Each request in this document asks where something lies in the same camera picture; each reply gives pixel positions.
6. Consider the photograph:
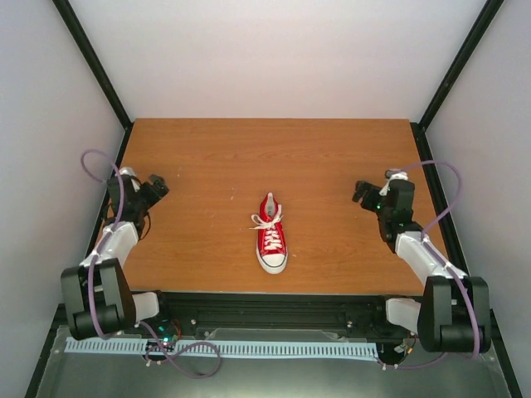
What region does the red canvas sneaker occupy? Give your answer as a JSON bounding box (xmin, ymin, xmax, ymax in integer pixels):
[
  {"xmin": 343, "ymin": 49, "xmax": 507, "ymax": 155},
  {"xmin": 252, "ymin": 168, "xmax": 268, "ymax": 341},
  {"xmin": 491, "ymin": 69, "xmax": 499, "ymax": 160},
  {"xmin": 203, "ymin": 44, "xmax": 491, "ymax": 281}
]
[{"xmin": 251, "ymin": 192, "xmax": 288, "ymax": 274}]

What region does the white shoelace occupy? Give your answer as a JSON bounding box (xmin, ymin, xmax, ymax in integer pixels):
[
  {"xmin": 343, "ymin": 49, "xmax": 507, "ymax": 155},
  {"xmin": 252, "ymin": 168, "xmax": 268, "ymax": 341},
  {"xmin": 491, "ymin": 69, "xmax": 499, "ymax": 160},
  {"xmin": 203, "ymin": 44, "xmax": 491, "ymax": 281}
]
[{"xmin": 251, "ymin": 204, "xmax": 287, "ymax": 256}]

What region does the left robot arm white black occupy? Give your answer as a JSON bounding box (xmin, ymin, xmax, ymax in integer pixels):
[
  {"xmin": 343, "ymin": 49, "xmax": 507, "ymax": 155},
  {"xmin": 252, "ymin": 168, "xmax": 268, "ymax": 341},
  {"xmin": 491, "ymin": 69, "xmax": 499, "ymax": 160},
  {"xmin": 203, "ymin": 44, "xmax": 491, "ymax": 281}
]
[{"xmin": 61, "ymin": 168, "xmax": 173, "ymax": 341}]

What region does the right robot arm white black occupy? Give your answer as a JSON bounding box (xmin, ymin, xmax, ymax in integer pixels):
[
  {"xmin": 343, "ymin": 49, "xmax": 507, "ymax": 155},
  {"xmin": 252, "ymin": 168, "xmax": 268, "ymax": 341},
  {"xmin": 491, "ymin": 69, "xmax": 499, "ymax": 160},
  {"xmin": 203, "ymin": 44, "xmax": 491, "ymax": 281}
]
[{"xmin": 353, "ymin": 173, "xmax": 492, "ymax": 357}]

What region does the green lit circuit board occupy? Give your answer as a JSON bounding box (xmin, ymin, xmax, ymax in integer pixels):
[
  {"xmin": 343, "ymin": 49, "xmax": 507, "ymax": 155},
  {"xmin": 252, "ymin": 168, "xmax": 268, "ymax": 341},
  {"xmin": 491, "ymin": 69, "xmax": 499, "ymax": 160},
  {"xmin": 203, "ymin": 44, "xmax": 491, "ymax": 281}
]
[{"xmin": 151, "ymin": 319, "xmax": 182, "ymax": 350}]

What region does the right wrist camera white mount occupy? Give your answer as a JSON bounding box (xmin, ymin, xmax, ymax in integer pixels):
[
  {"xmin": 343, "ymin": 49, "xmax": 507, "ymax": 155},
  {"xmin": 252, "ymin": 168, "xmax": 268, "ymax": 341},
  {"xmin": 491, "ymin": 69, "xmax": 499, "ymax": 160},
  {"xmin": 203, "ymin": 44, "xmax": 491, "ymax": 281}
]
[{"xmin": 379, "ymin": 169, "xmax": 409, "ymax": 197}]

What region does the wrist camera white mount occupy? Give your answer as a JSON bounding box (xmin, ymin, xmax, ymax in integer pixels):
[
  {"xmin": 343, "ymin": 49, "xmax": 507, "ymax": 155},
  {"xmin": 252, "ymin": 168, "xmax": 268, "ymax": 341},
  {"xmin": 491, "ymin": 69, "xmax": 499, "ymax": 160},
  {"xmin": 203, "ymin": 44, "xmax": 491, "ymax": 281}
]
[
  {"xmin": 379, "ymin": 169, "xmax": 409, "ymax": 197},
  {"xmin": 119, "ymin": 167, "xmax": 141, "ymax": 192}
]

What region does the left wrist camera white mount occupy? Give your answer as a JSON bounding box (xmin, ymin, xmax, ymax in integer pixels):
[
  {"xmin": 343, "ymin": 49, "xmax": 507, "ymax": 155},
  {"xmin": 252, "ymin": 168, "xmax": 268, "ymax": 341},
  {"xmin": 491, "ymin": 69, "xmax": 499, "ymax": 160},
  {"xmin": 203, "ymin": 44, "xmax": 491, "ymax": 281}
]
[{"xmin": 119, "ymin": 167, "xmax": 141, "ymax": 192}]

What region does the black aluminium frame base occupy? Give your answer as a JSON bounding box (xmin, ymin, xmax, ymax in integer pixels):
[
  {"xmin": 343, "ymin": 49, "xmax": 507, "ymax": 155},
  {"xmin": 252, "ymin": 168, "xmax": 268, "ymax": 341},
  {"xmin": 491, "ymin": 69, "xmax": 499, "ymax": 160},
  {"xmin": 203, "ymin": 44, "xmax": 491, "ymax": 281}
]
[{"xmin": 27, "ymin": 119, "xmax": 522, "ymax": 397}]

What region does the light blue cable duct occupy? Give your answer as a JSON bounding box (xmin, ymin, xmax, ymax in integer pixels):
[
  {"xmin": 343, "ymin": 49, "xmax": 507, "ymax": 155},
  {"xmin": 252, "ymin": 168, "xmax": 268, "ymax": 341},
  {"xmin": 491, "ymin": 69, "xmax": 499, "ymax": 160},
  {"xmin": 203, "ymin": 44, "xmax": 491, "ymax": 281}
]
[{"xmin": 65, "ymin": 337, "xmax": 378, "ymax": 361}]

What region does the left black frame post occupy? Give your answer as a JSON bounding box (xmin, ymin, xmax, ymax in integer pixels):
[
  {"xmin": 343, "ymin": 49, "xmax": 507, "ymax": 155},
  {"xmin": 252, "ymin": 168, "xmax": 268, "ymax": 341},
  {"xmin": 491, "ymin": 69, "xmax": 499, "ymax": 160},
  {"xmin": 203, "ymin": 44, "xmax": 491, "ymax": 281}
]
[{"xmin": 51, "ymin": 0, "xmax": 134, "ymax": 132}]

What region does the black frame post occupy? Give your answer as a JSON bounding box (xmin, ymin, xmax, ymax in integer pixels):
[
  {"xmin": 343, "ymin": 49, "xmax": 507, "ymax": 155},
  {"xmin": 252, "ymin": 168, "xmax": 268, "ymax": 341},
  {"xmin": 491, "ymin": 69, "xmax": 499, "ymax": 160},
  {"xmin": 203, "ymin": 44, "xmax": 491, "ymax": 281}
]
[
  {"xmin": 418, "ymin": 0, "xmax": 506, "ymax": 129},
  {"xmin": 51, "ymin": 0, "xmax": 134, "ymax": 132}
]

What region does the right black frame post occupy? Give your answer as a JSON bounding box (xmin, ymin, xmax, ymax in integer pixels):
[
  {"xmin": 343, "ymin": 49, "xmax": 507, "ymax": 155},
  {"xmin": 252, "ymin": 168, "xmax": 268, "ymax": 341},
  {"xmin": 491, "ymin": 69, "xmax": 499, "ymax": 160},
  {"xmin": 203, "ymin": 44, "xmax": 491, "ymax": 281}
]
[{"xmin": 418, "ymin": 0, "xmax": 506, "ymax": 129}]

